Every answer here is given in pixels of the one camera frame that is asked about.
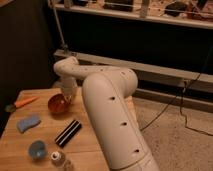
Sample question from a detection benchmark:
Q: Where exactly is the orange ceramic bowl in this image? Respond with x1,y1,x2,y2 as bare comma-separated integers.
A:
48,94,70,115

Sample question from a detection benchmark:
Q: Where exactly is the black white striped block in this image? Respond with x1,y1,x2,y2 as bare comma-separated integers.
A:
55,120,82,148

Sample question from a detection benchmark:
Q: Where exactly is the small blue cup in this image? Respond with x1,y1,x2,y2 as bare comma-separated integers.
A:
28,140,47,160

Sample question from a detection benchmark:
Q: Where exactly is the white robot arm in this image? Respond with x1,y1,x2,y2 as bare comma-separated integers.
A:
54,57,160,171

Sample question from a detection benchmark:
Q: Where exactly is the metal pole stand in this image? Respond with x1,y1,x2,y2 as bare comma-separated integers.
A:
50,0,77,57

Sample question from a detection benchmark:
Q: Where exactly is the blue sponge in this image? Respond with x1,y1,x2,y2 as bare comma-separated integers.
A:
17,115,41,133

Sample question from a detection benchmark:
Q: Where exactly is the orange toy carrot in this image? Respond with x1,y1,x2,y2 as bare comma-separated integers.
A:
5,97,37,113

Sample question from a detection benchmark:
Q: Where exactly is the clear glass bottle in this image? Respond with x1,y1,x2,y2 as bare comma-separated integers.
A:
51,151,72,171

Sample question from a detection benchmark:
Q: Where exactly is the white shelf ledge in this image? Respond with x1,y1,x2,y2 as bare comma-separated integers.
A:
55,4,213,30

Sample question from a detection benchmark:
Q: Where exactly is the black power cable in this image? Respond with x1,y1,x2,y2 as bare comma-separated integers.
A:
139,43,213,137

